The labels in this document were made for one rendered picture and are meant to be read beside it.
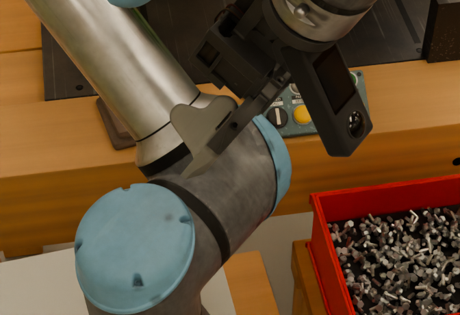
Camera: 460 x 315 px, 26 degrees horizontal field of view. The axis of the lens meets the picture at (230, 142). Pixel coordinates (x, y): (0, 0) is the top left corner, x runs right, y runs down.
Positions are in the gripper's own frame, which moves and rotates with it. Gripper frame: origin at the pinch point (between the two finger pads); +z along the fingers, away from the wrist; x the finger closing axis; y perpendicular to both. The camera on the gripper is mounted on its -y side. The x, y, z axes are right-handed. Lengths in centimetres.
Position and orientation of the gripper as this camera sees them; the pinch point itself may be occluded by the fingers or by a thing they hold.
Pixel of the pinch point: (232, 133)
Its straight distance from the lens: 96.0
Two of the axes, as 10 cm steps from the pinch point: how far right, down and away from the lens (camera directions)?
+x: -5.4, 6.1, -5.8
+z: -3.8, 4.4, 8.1
